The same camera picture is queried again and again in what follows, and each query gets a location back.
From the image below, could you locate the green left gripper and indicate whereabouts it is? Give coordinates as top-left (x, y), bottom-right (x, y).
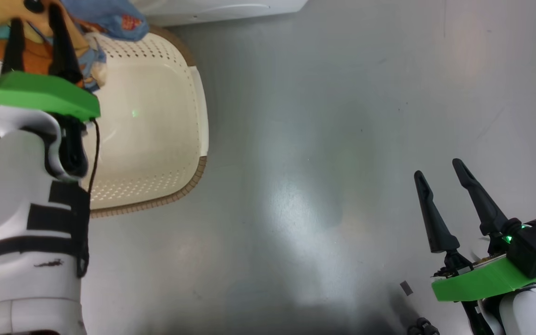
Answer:
top-left (0, 5), bottom-right (101, 123)

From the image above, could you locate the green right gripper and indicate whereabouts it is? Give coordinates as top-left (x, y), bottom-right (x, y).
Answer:
top-left (414, 158), bottom-right (536, 302)

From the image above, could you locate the cream garment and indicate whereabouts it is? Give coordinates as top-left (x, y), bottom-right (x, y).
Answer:
top-left (84, 33), bottom-right (108, 84)

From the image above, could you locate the blue and orange garment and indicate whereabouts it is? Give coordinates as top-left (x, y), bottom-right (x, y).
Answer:
top-left (0, 0), bottom-right (150, 92)

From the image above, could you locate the cream perforated laundry basket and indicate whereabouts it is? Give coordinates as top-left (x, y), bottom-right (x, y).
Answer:
top-left (0, 26), bottom-right (210, 219)

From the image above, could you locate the white washing machine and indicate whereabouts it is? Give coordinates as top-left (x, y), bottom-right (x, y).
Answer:
top-left (131, 0), bottom-right (309, 27)

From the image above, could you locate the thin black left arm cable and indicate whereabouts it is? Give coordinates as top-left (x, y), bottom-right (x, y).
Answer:
top-left (84, 119), bottom-right (101, 196)

